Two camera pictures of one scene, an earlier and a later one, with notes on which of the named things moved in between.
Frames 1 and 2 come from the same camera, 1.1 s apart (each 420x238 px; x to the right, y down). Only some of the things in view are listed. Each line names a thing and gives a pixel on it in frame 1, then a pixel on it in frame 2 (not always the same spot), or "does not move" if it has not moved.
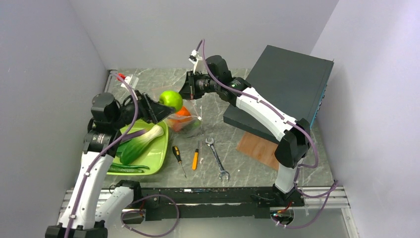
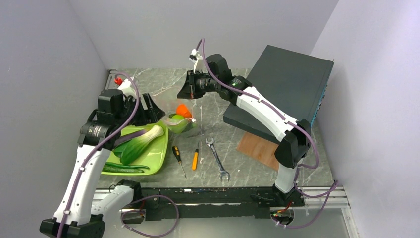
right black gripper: [189, 90] does not move
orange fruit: [183, 112] does not move
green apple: [171, 98] → [179, 124]
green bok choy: [128, 150] does not move
